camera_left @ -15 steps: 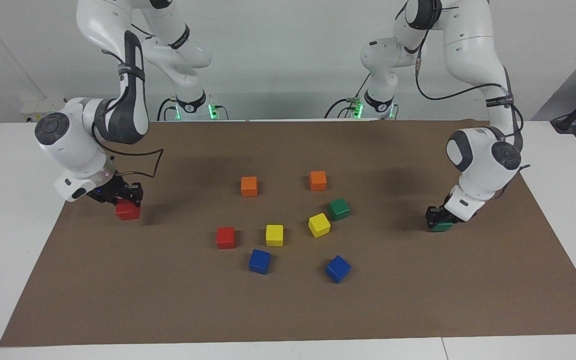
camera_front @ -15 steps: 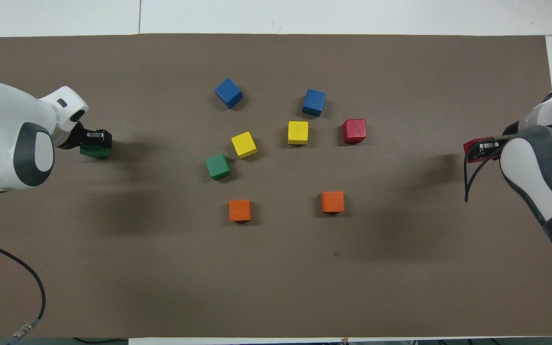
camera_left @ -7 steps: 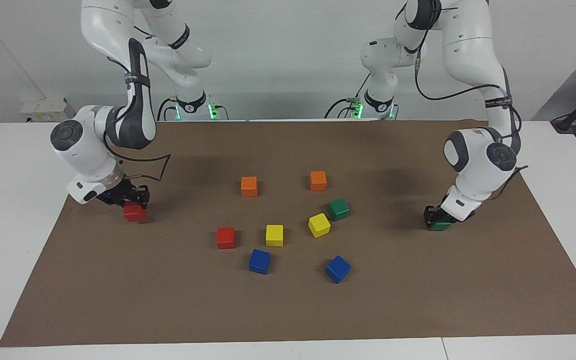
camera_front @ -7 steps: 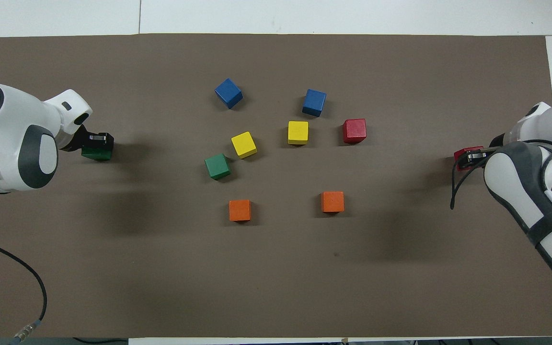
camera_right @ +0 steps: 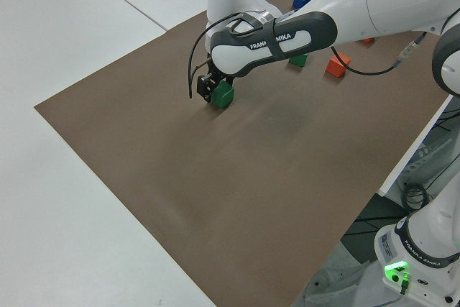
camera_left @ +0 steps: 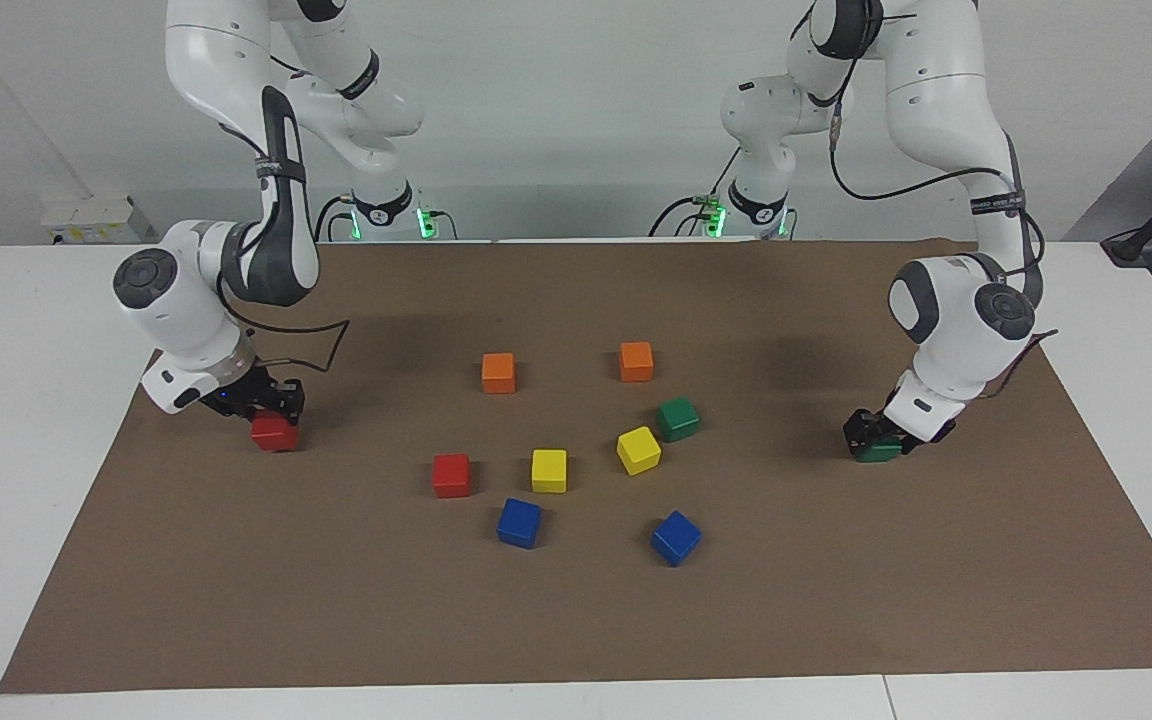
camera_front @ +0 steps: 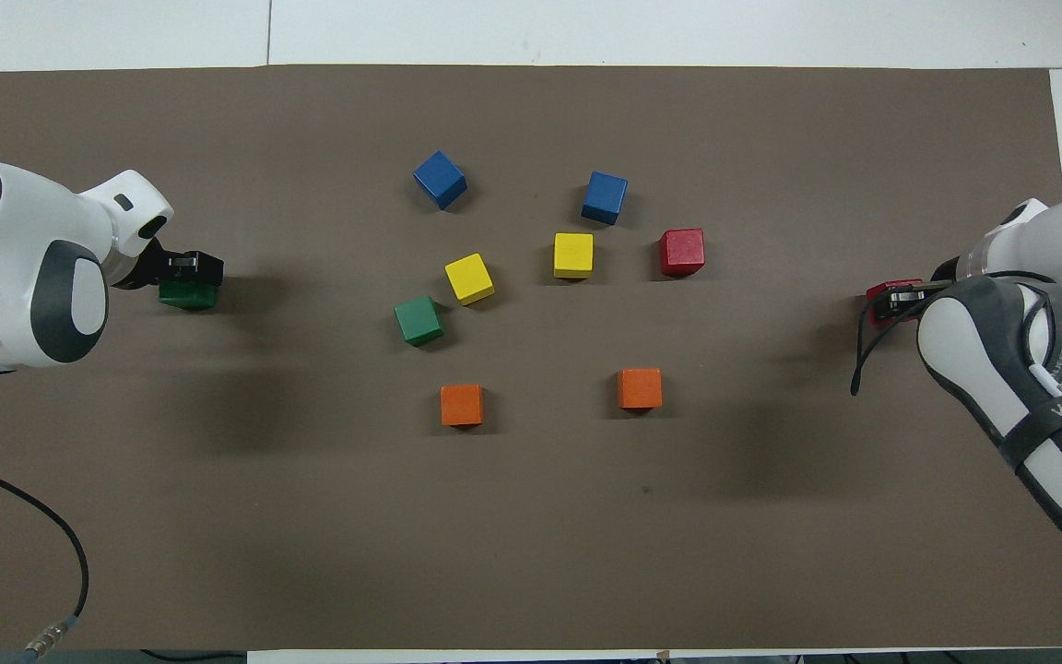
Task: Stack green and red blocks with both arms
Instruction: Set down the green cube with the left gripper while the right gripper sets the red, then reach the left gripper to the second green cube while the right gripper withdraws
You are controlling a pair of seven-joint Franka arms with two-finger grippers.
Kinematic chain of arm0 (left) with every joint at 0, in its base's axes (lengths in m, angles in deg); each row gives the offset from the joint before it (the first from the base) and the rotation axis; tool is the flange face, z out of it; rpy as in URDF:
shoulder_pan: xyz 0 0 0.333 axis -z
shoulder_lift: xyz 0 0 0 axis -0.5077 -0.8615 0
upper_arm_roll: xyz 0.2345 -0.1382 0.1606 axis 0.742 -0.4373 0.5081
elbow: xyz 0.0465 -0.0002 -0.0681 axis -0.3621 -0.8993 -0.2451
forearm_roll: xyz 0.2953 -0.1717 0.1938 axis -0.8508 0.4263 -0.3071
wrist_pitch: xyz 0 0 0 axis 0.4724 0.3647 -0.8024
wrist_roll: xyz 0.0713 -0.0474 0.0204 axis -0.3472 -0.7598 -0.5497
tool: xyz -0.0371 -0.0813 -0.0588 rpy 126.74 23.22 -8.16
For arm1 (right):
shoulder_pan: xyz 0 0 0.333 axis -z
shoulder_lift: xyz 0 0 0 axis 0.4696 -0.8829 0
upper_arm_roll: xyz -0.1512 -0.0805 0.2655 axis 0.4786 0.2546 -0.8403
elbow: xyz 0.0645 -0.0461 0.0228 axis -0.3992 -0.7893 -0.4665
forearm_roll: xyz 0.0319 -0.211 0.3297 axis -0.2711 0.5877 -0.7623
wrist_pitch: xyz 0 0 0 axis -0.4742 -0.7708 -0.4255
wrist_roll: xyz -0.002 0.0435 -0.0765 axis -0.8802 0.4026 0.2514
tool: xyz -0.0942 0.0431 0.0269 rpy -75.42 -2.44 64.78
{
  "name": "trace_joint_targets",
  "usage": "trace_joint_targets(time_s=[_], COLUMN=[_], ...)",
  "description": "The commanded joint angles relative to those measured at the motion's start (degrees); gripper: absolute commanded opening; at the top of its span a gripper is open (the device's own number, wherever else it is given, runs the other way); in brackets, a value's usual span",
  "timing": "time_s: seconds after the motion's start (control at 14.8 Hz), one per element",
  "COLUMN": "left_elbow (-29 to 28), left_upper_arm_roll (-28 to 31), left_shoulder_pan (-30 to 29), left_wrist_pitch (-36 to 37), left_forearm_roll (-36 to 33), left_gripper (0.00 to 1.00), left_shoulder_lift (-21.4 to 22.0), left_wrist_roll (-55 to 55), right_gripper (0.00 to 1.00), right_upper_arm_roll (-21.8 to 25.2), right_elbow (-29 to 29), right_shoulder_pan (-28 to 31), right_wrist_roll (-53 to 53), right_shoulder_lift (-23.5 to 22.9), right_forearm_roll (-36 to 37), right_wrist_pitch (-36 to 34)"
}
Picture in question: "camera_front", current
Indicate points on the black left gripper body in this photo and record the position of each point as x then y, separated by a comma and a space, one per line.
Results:
199, 269

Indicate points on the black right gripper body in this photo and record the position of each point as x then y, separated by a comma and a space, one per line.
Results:
904, 298

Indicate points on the green wooden block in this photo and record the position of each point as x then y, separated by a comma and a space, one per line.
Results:
418, 320
188, 298

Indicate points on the red wooden block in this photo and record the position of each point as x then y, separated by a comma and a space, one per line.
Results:
682, 252
877, 315

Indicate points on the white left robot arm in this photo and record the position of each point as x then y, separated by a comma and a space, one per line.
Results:
24, 240

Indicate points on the blue wooden block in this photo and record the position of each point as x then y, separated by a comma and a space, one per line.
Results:
605, 196
440, 179

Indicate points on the yellow wooden block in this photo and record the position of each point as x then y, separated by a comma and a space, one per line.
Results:
469, 278
573, 254

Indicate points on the orange wooden block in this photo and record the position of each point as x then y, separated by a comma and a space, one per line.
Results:
462, 405
640, 388

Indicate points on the brown table mat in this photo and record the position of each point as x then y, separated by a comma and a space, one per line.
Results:
531, 553

